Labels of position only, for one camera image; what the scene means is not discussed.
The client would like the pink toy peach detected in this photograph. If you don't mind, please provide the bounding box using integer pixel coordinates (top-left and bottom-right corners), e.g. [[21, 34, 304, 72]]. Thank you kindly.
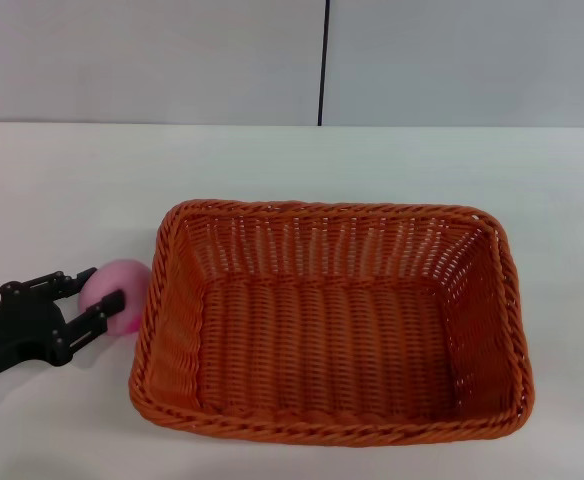
[[80, 258, 152, 335]]

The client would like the orange woven plastic basket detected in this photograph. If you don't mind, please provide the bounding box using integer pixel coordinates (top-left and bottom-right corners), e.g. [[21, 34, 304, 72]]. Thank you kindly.
[[127, 198, 537, 445]]

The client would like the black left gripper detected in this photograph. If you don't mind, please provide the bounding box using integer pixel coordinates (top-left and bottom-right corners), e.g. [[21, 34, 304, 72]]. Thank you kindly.
[[0, 266, 126, 387]]

